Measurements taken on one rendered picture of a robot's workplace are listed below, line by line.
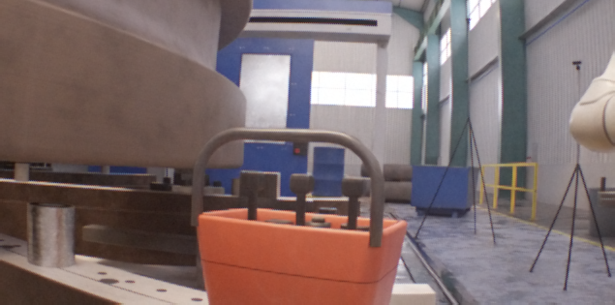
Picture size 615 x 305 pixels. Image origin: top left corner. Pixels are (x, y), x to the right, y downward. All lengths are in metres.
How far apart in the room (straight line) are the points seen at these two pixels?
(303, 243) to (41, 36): 0.59
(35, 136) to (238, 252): 0.48
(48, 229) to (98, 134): 0.27
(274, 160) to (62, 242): 4.99
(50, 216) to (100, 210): 1.85
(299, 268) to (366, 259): 0.06
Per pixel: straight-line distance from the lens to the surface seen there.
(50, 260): 0.81
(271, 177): 1.68
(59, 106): 0.92
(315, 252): 0.48
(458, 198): 9.92
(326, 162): 9.29
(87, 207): 2.64
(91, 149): 0.98
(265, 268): 0.50
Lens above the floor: 0.87
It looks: 3 degrees up
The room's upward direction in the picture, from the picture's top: 3 degrees clockwise
